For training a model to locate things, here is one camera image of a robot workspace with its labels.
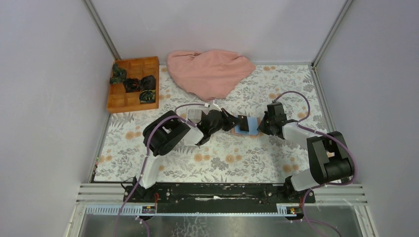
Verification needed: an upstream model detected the wooden compartment tray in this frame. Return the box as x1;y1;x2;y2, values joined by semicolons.
107;56;160;114

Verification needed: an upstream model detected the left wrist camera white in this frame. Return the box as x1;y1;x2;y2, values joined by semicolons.
204;101;222;113

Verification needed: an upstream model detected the black rolled sock left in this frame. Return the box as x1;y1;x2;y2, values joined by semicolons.
123;78;140;93

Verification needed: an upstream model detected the brown leather card holder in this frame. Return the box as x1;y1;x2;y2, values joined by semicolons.
231;116;260;137

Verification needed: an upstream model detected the dark patterned rolled sock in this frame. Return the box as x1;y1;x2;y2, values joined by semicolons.
139;90;156;104

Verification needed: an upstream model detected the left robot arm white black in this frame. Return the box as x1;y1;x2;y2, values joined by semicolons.
133;108;249;203

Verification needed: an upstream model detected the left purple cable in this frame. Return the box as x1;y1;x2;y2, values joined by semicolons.
113;103;210;237

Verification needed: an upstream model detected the pink cloth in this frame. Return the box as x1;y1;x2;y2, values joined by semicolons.
167;50;256;101

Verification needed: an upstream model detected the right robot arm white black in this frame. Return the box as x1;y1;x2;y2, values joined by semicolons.
258;102;355;203

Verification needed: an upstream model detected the white translucent card box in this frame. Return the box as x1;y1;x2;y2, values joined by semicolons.
186;109;205;126

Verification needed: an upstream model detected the green patterned rolled sock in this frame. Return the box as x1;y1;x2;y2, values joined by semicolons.
109;63;127;85

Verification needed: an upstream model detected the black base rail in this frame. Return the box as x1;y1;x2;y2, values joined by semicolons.
122;183;316;214

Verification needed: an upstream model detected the black rolled sock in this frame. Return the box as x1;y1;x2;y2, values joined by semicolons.
139;75;156;91
123;78;140;93

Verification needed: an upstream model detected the floral table mat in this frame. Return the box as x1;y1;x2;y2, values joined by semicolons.
93;65;328;183

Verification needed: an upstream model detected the black rolled sock right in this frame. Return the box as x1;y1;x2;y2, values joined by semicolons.
139;75;156;91

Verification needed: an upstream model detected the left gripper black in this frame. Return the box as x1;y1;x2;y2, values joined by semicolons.
208;108;241;135

